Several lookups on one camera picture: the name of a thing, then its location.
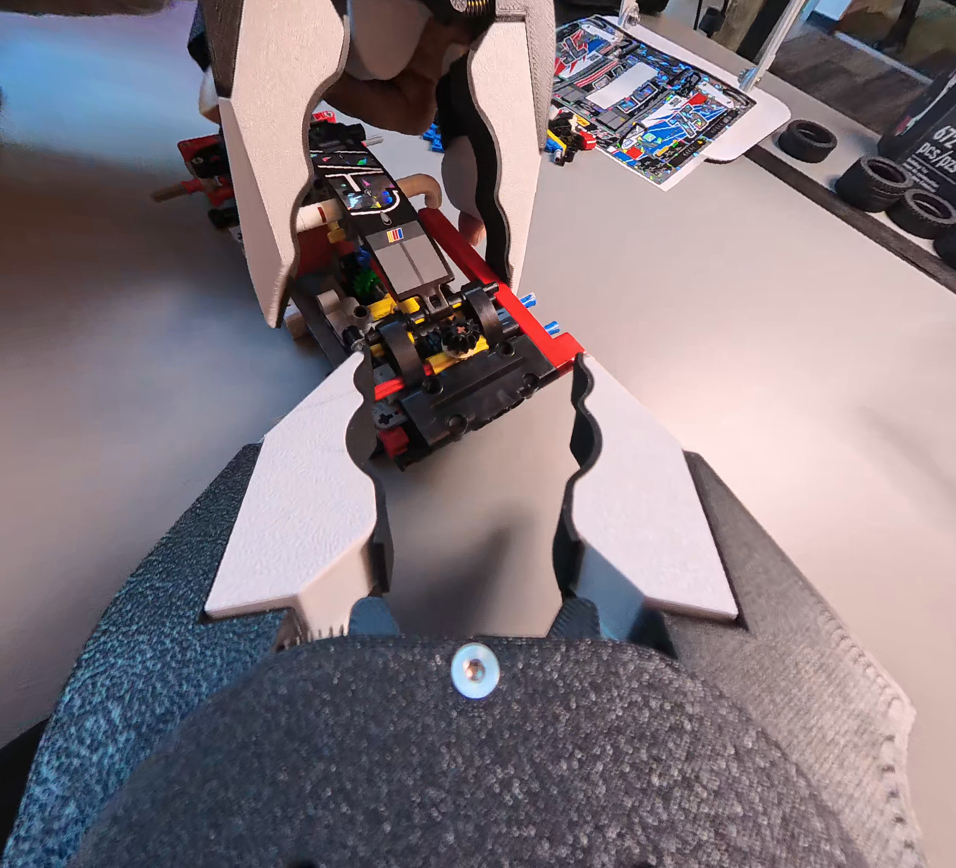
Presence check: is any black lego box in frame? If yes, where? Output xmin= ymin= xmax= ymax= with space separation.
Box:
xmin=876 ymin=68 xmax=956 ymax=172

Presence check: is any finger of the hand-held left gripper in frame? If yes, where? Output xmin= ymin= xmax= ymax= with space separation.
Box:
xmin=468 ymin=15 xmax=544 ymax=287
xmin=217 ymin=0 xmax=352 ymax=329

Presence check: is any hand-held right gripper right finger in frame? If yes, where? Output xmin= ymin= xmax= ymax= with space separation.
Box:
xmin=554 ymin=353 xmax=740 ymax=639

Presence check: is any red black lego beam assembly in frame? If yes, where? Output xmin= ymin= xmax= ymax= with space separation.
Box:
xmin=369 ymin=206 xmax=589 ymax=471

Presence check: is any lego race car model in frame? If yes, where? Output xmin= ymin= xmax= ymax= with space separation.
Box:
xmin=151 ymin=120 xmax=525 ymax=391

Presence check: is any pile of mixed lego pieces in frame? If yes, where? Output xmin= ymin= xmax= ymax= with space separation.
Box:
xmin=420 ymin=108 xmax=600 ymax=166

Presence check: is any holographic sticker sheet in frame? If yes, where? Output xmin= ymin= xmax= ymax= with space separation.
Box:
xmin=551 ymin=15 xmax=757 ymax=193

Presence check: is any white stand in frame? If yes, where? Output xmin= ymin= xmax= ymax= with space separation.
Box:
xmin=597 ymin=0 xmax=856 ymax=165

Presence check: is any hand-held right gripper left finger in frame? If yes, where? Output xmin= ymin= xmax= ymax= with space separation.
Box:
xmin=203 ymin=353 xmax=394 ymax=635

